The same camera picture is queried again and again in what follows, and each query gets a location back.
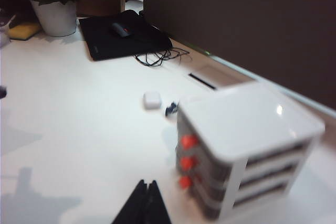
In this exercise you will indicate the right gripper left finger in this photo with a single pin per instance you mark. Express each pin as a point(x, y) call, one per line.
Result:
point(136, 205)

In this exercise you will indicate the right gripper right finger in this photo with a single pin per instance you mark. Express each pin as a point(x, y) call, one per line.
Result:
point(158, 205)

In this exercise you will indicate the small black blue clip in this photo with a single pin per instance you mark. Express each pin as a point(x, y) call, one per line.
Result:
point(171, 109)

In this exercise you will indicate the white earbuds case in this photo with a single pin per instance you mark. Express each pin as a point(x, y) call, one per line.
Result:
point(151, 100)

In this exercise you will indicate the black mouse pad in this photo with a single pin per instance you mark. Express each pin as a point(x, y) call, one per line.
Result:
point(105, 45)

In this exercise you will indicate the black computer mouse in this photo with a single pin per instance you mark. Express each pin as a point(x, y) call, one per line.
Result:
point(120, 29)

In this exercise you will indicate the white plant pot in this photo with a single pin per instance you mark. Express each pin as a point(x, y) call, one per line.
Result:
point(57, 19)

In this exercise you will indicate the brown desk partition panel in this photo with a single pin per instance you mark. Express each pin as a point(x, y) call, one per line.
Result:
point(249, 24)

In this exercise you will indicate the yellow sponge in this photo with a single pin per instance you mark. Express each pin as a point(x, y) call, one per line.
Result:
point(22, 32)

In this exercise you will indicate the white drawer cabinet frame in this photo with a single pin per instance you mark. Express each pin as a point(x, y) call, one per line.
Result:
point(249, 119)

